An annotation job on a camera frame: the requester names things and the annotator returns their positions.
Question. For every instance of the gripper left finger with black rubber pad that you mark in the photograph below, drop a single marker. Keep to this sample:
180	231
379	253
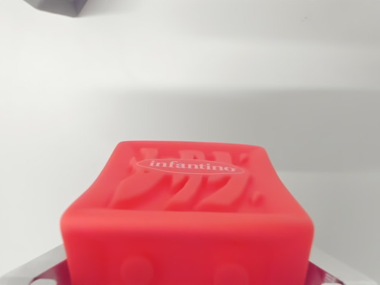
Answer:
44	267

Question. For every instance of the red infantino silicone cube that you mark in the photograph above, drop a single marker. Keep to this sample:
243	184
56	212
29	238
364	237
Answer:
187	228

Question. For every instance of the grey silicone cube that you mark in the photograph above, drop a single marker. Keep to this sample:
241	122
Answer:
59	7

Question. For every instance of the gripper right finger with black rubber pad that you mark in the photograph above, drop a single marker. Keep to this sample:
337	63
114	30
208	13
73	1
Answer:
329	271

